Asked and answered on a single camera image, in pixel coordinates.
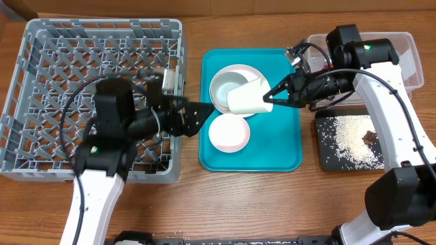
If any grey plastic dish rack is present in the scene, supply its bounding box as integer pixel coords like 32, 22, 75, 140
1, 18, 187, 182

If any black cable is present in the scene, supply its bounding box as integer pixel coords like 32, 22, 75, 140
299, 42, 436, 184
58, 71, 151, 245

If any large white plate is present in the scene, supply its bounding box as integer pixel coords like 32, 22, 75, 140
213, 64, 265, 117

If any left black cable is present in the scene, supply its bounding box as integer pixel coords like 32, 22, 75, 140
58, 71, 151, 245

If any white paper cup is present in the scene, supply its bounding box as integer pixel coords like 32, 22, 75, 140
227, 77, 273, 114

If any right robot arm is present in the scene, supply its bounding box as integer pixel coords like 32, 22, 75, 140
263, 24, 435, 244

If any white rice pile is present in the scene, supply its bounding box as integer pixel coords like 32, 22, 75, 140
316, 114, 385, 170

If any small pink-white bowl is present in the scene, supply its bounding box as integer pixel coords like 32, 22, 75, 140
208, 114, 251, 153

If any black rectangular tray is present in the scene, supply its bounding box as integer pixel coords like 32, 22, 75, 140
313, 107, 419, 172

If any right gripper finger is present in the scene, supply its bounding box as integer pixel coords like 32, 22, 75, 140
265, 74, 294, 99
263, 95, 303, 108

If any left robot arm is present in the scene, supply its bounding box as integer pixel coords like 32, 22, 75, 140
61, 77, 214, 244

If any grey bowl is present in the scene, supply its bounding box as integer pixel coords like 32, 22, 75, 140
209, 71, 248, 107

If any clear plastic bin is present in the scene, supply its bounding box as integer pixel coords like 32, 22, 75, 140
304, 32, 424, 106

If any teal plastic serving tray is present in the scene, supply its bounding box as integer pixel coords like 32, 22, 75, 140
199, 48, 302, 172

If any right black cable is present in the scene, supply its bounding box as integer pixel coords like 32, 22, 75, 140
299, 42, 436, 184

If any brown food scrap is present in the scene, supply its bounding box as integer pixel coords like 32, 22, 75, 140
362, 131, 377, 146

